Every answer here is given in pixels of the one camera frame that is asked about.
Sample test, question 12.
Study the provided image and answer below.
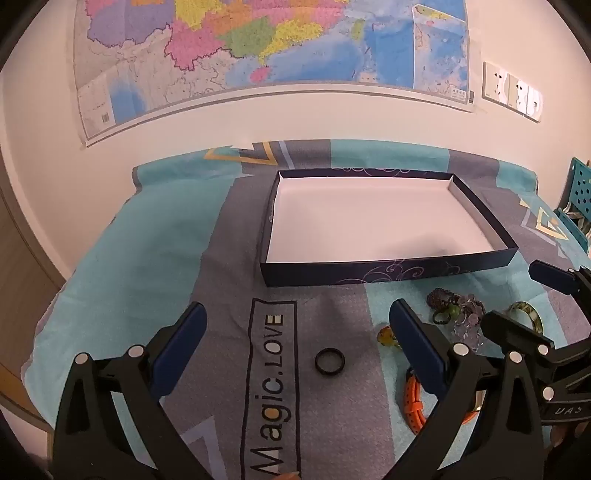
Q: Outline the turquoise plastic storage rack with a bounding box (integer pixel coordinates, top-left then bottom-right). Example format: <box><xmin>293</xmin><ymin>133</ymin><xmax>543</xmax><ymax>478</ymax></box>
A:
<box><xmin>554</xmin><ymin>157</ymin><xmax>591</xmax><ymax>254</ymax></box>

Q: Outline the colourful wall map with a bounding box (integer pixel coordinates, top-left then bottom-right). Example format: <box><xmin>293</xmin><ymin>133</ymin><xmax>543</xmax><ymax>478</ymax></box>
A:
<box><xmin>74</xmin><ymin>0</ymin><xmax>476</xmax><ymax>141</ymax></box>

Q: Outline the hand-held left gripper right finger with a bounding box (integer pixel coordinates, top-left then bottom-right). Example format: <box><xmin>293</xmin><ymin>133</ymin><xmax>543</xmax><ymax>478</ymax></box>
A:
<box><xmin>388</xmin><ymin>299</ymin><xmax>559</xmax><ymax>480</ymax></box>

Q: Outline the dark blue cardboard box tray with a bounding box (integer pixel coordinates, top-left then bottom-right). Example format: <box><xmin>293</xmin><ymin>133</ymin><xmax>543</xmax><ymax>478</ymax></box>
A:
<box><xmin>259</xmin><ymin>169</ymin><xmax>518</xmax><ymax>288</ymax></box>

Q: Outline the black ring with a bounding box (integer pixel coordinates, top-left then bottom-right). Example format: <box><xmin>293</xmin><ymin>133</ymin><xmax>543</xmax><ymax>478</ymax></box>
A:
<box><xmin>315</xmin><ymin>348</ymin><xmax>347</xmax><ymax>376</ymax></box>

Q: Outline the turquoise grey printed tablecloth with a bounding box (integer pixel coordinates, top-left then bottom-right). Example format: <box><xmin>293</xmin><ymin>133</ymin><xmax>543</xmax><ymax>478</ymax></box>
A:
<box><xmin>23</xmin><ymin>138</ymin><xmax>591</xmax><ymax>480</ymax></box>

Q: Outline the white wall socket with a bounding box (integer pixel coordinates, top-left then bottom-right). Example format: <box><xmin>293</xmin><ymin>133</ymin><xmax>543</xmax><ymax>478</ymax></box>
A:
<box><xmin>525</xmin><ymin>85</ymin><xmax>543</xmax><ymax>123</ymax></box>
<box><xmin>482</xmin><ymin>61</ymin><xmax>510</xmax><ymax>106</ymax></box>
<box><xmin>507</xmin><ymin>74</ymin><xmax>528</xmax><ymax>114</ymax></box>

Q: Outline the orange smart watch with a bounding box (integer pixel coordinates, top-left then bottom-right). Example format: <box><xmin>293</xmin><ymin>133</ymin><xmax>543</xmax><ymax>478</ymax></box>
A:
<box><xmin>404</xmin><ymin>367</ymin><xmax>483</xmax><ymax>437</ymax></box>

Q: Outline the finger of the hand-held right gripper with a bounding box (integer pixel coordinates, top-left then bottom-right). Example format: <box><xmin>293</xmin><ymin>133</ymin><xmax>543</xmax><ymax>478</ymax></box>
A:
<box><xmin>481</xmin><ymin>311</ymin><xmax>591</xmax><ymax>384</ymax></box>
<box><xmin>529</xmin><ymin>260</ymin><xmax>591</xmax><ymax>298</ymax></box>

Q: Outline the purple beaded bracelet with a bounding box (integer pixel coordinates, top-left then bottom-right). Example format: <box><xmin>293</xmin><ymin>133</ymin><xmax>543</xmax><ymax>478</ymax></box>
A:
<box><xmin>426</xmin><ymin>287</ymin><xmax>458</xmax><ymax>311</ymax></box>

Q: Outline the yellow-green glass ring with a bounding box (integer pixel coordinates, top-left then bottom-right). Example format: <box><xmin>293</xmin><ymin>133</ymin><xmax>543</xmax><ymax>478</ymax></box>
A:
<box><xmin>376</xmin><ymin>325</ymin><xmax>402</xmax><ymax>347</ymax></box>

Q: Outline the clear crystal bead bracelet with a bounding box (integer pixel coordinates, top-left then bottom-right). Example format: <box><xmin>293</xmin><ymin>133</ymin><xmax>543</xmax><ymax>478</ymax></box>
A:
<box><xmin>455</xmin><ymin>295</ymin><xmax>490</xmax><ymax>352</ymax></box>

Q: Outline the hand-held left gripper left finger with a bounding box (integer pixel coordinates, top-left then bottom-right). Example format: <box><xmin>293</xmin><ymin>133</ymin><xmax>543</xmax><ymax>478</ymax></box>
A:
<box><xmin>52</xmin><ymin>302</ymin><xmax>208</xmax><ymax>480</ymax></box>

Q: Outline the olive patterned bangle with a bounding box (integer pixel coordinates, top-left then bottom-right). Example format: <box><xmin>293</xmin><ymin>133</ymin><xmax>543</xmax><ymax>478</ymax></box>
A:
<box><xmin>508</xmin><ymin>301</ymin><xmax>546</xmax><ymax>333</ymax></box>

